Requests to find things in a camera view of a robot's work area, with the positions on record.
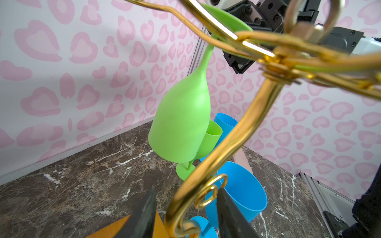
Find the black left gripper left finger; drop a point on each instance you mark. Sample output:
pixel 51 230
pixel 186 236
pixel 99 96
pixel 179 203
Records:
pixel 141 222

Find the pink case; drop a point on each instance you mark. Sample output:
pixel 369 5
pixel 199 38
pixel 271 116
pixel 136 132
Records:
pixel 240 158

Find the green wine glass back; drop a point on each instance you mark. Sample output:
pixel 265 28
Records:
pixel 182 118

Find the blue wine glass front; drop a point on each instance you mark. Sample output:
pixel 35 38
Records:
pixel 244 189

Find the blue wine glass back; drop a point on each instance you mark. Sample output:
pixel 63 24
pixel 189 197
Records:
pixel 226 123

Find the green wine glass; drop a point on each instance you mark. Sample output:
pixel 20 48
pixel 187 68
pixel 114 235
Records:
pixel 211 137
pixel 182 118

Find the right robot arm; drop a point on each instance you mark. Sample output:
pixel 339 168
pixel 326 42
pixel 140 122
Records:
pixel 269 16

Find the gold wire glass rack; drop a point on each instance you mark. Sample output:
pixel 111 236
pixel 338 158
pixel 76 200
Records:
pixel 257 78

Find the blue wine glass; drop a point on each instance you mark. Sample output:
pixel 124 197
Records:
pixel 226 123
pixel 244 189

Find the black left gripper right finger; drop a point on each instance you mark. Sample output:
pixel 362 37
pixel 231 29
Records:
pixel 232 223

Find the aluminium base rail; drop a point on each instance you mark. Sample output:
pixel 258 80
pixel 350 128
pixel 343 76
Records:
pixel 335 208

